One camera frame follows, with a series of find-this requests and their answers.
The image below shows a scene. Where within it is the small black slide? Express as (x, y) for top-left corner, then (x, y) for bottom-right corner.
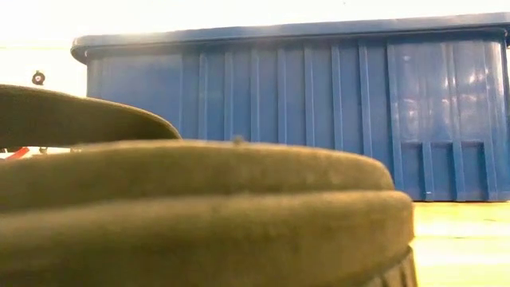
(0, 83), (418, 287)

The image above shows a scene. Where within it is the blue plastic bin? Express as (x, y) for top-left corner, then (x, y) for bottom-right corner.
(70, 11), (510, 202)

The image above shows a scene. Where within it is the small red object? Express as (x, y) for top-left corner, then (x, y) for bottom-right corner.
(4, 146), (31, 160)

